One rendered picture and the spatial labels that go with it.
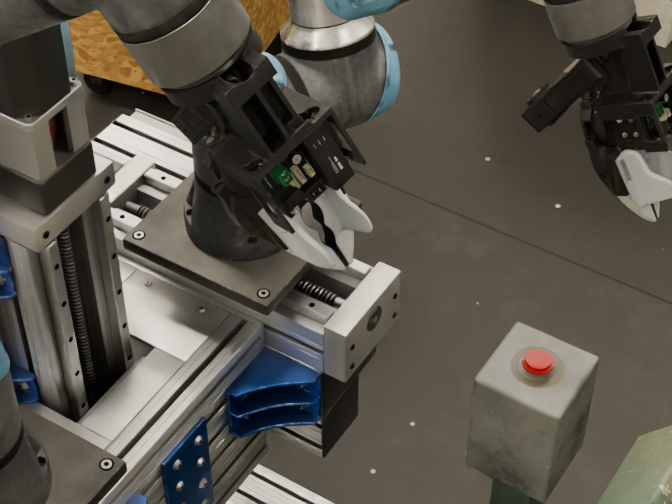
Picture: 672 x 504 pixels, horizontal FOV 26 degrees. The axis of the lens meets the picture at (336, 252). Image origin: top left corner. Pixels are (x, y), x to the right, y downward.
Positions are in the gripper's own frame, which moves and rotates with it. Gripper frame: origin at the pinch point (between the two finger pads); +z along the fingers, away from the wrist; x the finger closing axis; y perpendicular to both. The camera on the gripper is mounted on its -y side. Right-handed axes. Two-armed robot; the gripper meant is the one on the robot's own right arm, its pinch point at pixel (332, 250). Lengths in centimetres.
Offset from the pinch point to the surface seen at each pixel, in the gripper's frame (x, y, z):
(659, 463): 25, -26, 78
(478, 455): 13, -47, 77
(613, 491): 20, -30, 80
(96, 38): 46, -238, 85
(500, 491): 13, -49, 87
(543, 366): 24, -39, 66
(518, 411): 18, -39, 68
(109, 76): 43, -240, 96
